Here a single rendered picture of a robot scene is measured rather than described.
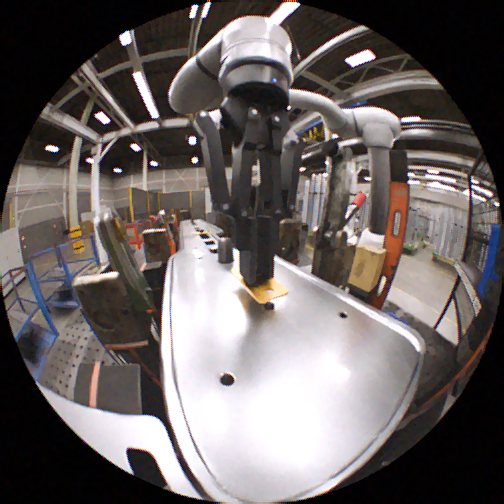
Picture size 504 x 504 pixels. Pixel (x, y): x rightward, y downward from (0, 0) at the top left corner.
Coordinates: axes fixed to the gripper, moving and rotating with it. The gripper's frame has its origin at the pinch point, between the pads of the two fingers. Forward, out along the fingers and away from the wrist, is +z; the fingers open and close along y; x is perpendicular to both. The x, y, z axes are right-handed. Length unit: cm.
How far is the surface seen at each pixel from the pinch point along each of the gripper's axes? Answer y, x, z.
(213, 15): 19, -256, -797
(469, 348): -14.1, 29.3, 6.4
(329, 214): -14.4, -0.8, -3.7
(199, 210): -90, -797, 13
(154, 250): 18.4, -38.4, 8.3
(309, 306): -3.9, 5.6, 6.0
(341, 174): -14.5, 1.2, -10.4
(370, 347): -4.2, 13.5, 6.0
